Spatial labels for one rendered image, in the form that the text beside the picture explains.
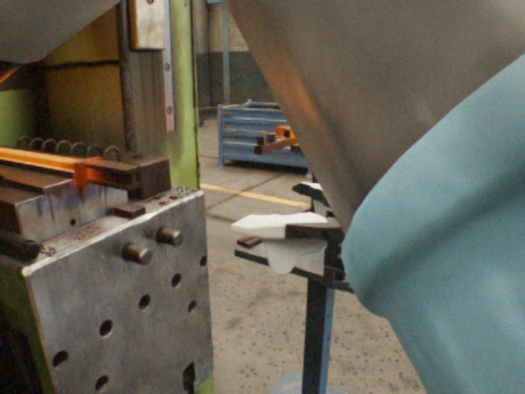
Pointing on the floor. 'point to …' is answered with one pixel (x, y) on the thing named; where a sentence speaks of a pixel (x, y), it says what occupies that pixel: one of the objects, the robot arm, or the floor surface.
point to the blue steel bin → (227, 138)
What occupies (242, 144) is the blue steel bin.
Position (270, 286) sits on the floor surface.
